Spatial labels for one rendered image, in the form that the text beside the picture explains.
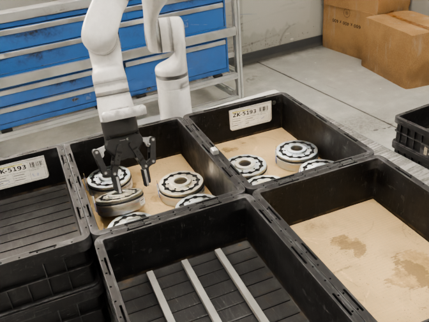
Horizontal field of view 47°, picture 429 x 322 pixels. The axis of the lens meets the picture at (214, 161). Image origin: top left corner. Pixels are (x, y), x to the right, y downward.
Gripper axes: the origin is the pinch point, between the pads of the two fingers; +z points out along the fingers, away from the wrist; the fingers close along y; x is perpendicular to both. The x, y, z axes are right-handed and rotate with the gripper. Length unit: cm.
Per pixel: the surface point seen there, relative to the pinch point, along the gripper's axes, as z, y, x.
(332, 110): 19, -187, -175
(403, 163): 15, -79, -3
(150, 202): 5.9, -3.7, -1.9
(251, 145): 0.5, -35.9, -11.3
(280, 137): 0.3, -44.6, -10.4
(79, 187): -2.3, 11.3, 2.6
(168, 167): 1.1, -12.8, -13.3
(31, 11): -68, -7, -173
